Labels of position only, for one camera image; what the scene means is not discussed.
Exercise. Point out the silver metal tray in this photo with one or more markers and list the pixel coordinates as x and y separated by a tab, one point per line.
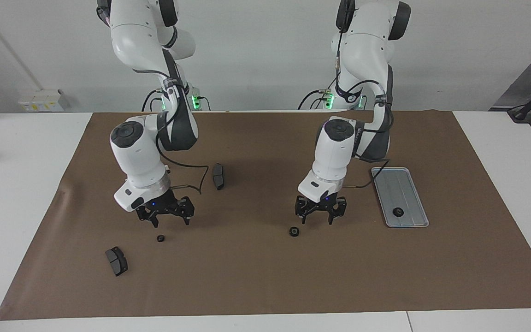
399	189

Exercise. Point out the short slotted grey brake pad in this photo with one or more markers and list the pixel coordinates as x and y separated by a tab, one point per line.
117	262

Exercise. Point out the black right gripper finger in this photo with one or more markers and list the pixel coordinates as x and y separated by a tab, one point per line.
187	207
148	213

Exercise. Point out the long curved grey brake pad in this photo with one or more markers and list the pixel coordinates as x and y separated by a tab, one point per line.
218	177

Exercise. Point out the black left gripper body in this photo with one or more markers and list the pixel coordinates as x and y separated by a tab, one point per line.
321	206

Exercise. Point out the brown paper mat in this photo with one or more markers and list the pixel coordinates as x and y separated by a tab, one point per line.
265	276

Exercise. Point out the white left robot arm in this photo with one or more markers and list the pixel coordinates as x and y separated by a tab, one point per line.
334	152

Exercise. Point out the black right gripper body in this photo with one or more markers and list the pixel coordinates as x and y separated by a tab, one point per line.
166	203

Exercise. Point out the white wall socket box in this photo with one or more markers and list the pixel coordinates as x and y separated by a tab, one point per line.
39	102

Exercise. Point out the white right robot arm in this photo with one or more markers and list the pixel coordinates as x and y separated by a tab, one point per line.
136	152

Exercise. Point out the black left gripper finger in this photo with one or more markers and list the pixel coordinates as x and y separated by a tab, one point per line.
301	210
339	210

